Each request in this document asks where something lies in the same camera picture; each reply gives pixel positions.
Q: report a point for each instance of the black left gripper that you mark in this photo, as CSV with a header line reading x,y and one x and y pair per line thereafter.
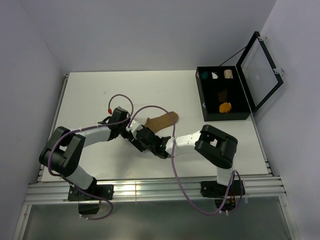
x,y
128,121

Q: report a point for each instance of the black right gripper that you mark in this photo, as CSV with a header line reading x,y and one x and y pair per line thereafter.
x,y
136,143

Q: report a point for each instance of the tan ribbed sock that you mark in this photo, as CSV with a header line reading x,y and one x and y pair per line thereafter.
x,y
161,122

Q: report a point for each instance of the mustard yellow striped-cuff sock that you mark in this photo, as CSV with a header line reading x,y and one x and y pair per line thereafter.
x,y
225,107

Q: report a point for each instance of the dark brown striped-cuff sock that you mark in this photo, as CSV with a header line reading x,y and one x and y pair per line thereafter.
x,y
222,96

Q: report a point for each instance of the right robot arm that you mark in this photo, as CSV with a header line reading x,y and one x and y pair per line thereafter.
x,y
215,145

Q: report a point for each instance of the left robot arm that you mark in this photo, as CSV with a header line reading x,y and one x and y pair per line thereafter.
x,y
63,150

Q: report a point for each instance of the black storage box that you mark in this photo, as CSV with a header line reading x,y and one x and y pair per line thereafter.
x,y
208,90

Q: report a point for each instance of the teal rolled sock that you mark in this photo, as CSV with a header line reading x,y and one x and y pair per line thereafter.
x,y
204,75

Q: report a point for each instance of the white rolled sock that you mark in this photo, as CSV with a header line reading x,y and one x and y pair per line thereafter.
x,y
214,76

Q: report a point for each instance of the beige rolled sock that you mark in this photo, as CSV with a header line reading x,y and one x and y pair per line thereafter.
x,y
228,74

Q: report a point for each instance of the glass box lid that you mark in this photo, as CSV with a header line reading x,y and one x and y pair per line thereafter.
x,y
259,75

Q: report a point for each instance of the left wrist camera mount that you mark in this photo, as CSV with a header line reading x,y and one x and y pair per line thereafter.
x,y
112,111

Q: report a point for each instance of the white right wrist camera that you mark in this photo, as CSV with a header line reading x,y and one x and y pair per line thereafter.
x,y
134,126

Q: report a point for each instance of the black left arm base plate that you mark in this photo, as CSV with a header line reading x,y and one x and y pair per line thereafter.
x,y
97,192

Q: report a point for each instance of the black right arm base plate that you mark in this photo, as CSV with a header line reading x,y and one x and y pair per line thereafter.
x,y
211,189

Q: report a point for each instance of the aluminium table edge rail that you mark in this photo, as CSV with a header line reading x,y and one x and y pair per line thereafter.
x,y
65,81

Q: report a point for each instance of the aluminium front frame rails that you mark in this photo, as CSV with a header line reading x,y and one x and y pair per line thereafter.
x,y
151,190

